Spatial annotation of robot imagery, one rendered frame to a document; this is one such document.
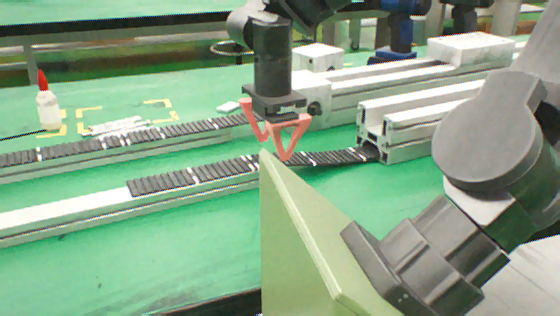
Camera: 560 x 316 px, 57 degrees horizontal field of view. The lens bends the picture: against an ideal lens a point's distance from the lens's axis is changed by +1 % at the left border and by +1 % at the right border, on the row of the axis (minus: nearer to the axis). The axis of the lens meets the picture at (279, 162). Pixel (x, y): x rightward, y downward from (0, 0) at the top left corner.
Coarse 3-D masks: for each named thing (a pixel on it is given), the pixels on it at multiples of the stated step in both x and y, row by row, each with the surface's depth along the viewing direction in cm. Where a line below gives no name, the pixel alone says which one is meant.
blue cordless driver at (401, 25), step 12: (372, 0) 129; (384, 0) 126; (396, 0) 124; (408, 0) 122; (420, 0) 120; (396, 12) 126; (408, 12) 123; (420, 12) 122; (396, 24) 127; (408, 24) 126; (396, 36) 128; (408, 36) 127; (384, 48) 133; (396, 48) 129; (408, 48) 128; (372, 60) 133; (384, 60) 131; (396, 60) 129
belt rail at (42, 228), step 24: (120, 192) 73; (168, 192) 74; (192, 192) 76; (216, 192) 77; (0, 216) 68; (24, 216) 68; (48, 216) 68; (72, 216) 69; (96, 216) 71; (120, 216) 72; (0, 240) 66; (24, 240) 67
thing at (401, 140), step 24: (408, 96) 94; (432, 96) 95; (456, 96) 98; (360, 120) 92; (384, 120) 86; (408, 120) 85; (432, 120) 89; (360, 144) 94; (384, 144) 87; (408, 144) 88
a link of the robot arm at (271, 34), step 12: (264, 12) 73; (252, 24) 72; (264, 24) 70; (276, 24) 70; (288, 24) 71; (252, 36) 75; (264, 36) 71; (276, 36) 70; (288, 36) 71; (264, 48) 71; (276, 48) 71; (288, 48) 72; (264, 60) 72
